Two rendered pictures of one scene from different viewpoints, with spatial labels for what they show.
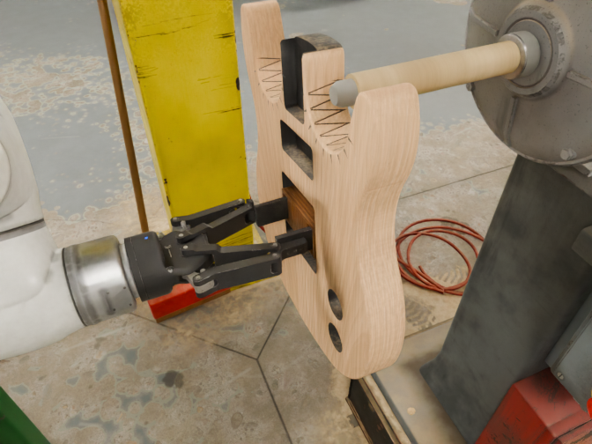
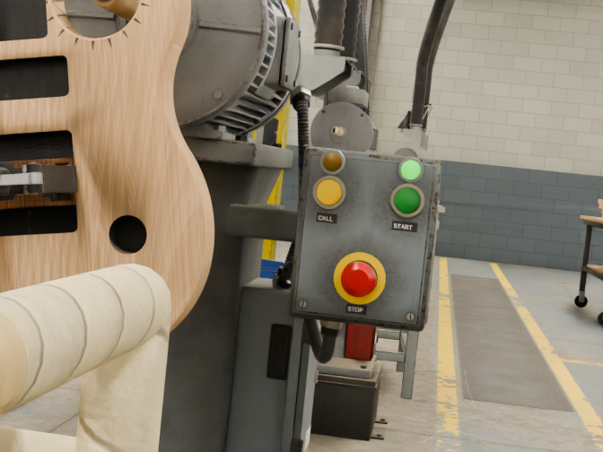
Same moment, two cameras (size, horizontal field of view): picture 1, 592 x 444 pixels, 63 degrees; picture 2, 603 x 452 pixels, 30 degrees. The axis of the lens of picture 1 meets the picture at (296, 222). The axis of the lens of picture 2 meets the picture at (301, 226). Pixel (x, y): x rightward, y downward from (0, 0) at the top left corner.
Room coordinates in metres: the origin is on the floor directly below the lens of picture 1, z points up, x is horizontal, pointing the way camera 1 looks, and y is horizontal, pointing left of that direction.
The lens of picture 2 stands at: (-0.35, 0.81, 1.10)
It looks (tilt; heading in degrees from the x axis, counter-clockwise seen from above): 3 degrees down; 300
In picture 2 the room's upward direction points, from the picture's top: 6 degrees clockwise
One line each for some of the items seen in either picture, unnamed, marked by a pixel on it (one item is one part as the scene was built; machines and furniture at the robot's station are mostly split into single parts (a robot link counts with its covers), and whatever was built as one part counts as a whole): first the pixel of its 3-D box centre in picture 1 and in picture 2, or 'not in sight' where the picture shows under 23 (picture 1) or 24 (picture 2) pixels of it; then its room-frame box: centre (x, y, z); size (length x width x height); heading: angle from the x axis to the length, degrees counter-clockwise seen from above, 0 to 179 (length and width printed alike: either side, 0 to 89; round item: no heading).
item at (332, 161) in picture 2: not in sight; (332, 161); (0.27, -0.32, 1.11); 0.03 x 0.01 x 0.03; 23
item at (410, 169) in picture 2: not in sight; (410, 169); (0.19, -0.36, 1.11); 0.03 x 0.01 x 0.03; 23
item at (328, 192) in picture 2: not in sight; (329, 192); (0.27, -0.32, 1.07); 0.03 x 0.01 x 0.03; 23
